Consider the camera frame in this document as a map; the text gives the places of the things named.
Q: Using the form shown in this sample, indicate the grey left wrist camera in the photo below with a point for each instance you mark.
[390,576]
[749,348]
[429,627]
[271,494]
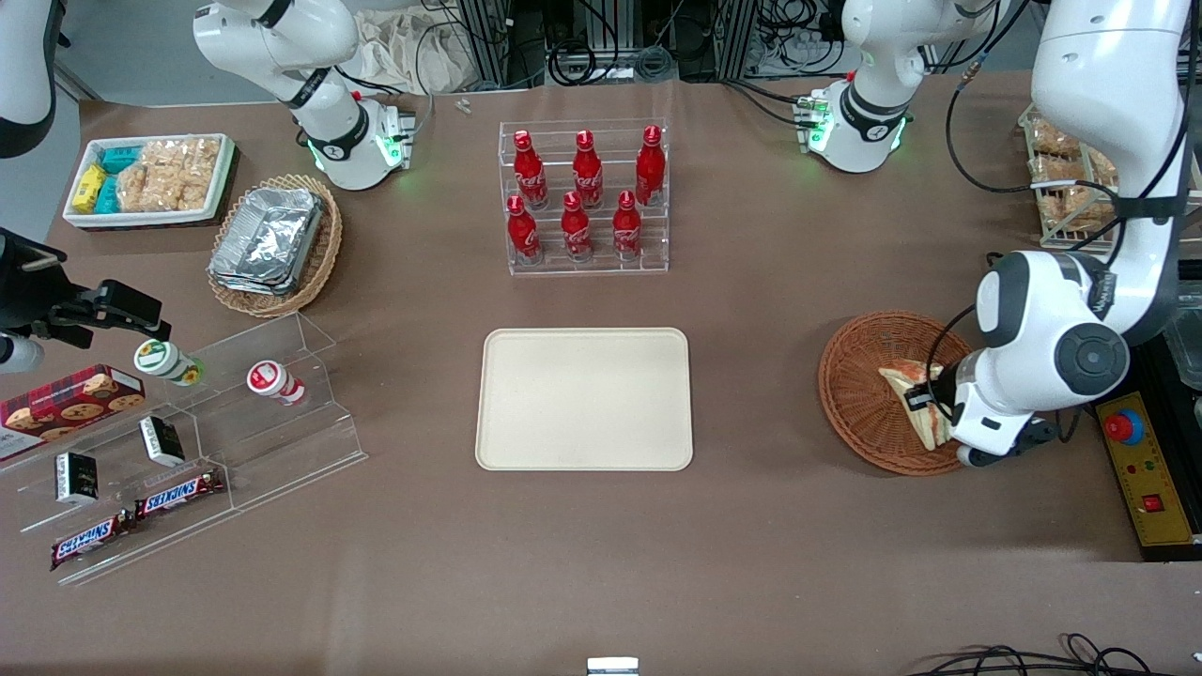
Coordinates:
[995,455]

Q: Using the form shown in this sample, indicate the clear acrylic stepped shelf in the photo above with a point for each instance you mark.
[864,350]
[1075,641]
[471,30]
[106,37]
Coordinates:
[272,441]

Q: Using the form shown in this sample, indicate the red cola bottle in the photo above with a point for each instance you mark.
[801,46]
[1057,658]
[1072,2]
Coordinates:
[522,235]
[531,174]
[650,169]
[588,178]
[576,230]
[626,230]

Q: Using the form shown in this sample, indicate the Snickers chocolate bar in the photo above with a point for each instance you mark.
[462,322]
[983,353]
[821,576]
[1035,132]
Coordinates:
[178,495]
[89,542]

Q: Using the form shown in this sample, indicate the white plastic snack bin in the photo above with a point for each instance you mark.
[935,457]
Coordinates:
[141,218]

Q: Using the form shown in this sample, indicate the small black white box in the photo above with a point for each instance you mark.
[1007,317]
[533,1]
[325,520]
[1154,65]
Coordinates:
[161,441]
[77,477]

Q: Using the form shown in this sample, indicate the teal snack packet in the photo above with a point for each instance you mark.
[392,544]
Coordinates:
[120,155]
[108,197]

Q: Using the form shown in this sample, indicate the triangle sandwich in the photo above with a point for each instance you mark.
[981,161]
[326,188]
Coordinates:
[906,377]

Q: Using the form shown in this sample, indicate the aluminium foil tray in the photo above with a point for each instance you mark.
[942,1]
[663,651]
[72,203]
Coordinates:
[268,235]
[254,286]

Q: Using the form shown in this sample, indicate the brown round wicker basket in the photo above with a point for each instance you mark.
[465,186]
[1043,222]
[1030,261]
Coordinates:
[864,413]

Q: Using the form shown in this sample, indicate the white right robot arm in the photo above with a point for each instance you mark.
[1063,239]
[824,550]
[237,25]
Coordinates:
[329,122]

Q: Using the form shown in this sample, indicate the yellow snack packet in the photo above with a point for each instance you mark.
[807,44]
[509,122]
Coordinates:
[89,186]

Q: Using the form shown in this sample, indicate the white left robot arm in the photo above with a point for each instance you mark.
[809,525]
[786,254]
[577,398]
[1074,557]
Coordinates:
[1108,94]

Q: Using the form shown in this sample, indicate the yellow emergency stop box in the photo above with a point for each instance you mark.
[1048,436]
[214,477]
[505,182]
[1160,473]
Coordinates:
[1150,469]

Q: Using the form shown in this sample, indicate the green lidded yogurt cup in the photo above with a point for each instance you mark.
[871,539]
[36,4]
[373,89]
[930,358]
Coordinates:
[160,359]

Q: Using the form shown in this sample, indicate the light oval wicker basket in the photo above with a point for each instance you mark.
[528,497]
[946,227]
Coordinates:
[324,253]

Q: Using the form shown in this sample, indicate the red tartan cookie box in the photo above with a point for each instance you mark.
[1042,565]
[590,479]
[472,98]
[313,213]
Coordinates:
[70,404]

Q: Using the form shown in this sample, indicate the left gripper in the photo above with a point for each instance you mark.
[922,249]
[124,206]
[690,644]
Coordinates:
[944,392]

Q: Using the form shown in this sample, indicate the clear acrylic bottle rack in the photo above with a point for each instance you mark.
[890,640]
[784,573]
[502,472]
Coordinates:
[648,258]

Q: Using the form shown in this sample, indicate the clear plastic container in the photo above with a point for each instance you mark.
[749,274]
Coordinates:
[1185,329]

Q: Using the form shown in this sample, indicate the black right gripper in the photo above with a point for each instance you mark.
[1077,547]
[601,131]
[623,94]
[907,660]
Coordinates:
[28,291]

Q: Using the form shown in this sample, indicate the clear rice cracker bag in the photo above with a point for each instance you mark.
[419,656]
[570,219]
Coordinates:
[1071,202]
[1052,141]
[169,174]

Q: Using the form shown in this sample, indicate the red lidded yogurt cup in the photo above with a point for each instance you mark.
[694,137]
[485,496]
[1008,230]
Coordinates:
[272,380]

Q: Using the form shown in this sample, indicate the white cloth bag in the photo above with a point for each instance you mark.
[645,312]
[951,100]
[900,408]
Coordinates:
[413,52]

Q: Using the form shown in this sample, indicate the cream rectangular tray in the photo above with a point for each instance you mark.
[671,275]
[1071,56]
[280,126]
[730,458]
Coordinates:
[582,399]

